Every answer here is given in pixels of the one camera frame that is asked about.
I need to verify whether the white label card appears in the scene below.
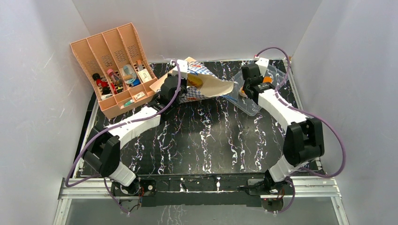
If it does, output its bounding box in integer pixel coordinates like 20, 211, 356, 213
138, 69, 153, 83

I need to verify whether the black red toy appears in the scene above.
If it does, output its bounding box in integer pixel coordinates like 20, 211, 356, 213
92, 73, 111, 95

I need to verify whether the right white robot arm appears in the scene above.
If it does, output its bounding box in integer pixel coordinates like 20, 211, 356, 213
241, 63, 324, 194

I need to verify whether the small white box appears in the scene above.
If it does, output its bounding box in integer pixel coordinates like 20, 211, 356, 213
133, 91, 145, 100

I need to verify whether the fake donut bread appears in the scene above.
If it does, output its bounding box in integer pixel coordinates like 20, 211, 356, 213
187, 74, 203, 87

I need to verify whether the peach desk organizer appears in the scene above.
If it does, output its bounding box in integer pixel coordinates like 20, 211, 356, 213
70, 23, 157, 119

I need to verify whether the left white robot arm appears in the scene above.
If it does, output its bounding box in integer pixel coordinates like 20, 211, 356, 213
83, 74, 187, 195

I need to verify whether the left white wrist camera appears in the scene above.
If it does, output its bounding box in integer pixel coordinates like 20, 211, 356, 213
169, 60, 188, 80

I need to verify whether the light blue tape dispenser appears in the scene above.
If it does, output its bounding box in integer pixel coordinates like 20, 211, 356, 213
122, 64, 137, 84

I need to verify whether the aluminium frame rail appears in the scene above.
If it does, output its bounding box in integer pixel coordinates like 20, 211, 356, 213
54, 174, 349, 225

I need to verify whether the pink capped bottle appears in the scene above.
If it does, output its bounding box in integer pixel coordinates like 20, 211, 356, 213
107, 69, 123, 91

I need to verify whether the checkered paper bag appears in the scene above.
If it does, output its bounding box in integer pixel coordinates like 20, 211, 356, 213
150, 57, 238, 103

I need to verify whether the orange fake bread loaf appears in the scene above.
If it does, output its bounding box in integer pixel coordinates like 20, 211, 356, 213
239, 76, 273, 98

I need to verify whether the clear plastic tray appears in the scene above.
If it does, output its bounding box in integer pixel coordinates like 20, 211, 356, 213
230, 61, 292, 119

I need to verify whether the green white tube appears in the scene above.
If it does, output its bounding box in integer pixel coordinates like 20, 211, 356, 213
121, 99, 134, 108

